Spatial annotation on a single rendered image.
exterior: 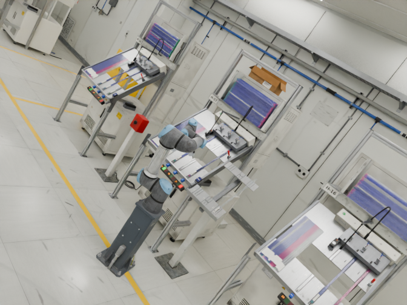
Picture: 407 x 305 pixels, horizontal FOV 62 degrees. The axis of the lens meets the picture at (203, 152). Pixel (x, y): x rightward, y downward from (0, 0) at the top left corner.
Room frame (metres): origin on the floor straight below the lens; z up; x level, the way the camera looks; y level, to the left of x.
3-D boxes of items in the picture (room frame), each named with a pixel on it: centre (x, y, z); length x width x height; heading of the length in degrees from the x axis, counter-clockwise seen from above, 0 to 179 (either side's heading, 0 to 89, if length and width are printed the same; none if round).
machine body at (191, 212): (3.43, -0.13, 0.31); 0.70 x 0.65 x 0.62; 57
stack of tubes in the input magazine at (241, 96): (3.29, -0.11, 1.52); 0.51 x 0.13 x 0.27; 57
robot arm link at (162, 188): (2.29, 0.10, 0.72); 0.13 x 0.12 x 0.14; 85
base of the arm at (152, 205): (2.29, 0.09, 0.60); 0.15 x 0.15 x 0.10
